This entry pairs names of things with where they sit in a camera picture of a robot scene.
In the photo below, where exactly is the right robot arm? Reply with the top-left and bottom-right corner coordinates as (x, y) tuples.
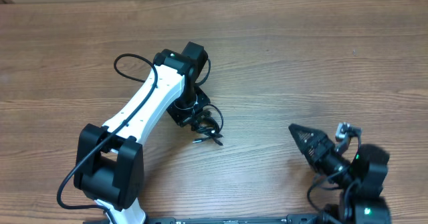
(286, 122), (392, 223)

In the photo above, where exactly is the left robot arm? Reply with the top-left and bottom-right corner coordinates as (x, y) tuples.
(73, 42), (221, 223)

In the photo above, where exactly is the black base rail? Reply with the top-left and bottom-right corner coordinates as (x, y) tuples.
(83, 213), (335, 224)

